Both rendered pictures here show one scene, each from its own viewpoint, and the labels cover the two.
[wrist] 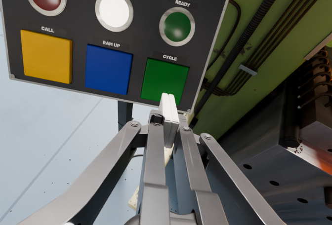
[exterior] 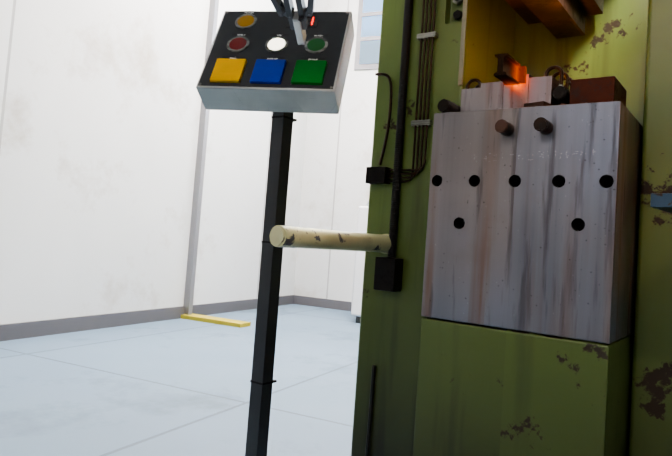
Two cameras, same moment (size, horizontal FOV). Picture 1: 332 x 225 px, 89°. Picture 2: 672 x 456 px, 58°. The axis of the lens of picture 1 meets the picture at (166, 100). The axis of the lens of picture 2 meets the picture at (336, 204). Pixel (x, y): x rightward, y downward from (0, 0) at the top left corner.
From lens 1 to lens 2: 1.35 m
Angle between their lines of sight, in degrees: 58
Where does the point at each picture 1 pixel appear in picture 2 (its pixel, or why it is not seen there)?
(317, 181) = (491, 129)
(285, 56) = (445, 92)
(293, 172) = (470, 139)
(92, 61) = (258, 66)
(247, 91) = not seen: hidden behind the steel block
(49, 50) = (231, 64)
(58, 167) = not seen: outside the picture
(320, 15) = (445, 51)
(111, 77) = (270, 72)
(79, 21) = (253, 52)
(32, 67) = (216, 74)
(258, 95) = not seen: hidden behind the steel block
